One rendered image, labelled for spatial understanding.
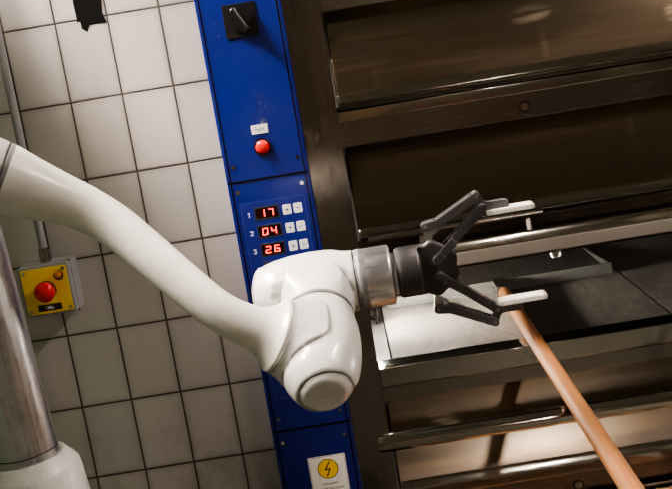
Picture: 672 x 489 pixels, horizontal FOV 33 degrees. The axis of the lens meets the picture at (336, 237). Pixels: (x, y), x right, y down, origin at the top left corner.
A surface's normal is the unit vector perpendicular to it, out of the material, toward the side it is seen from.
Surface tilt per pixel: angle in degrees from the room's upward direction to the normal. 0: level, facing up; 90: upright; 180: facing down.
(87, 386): 90
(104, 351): 90
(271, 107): 90
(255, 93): 90
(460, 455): 70
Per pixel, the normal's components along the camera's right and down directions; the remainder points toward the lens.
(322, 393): 0.20, 0.60
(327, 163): 0.01, 0.18
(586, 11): -0.04, -0.17
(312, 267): -0.12, -0.77
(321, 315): 0.29, -0.79
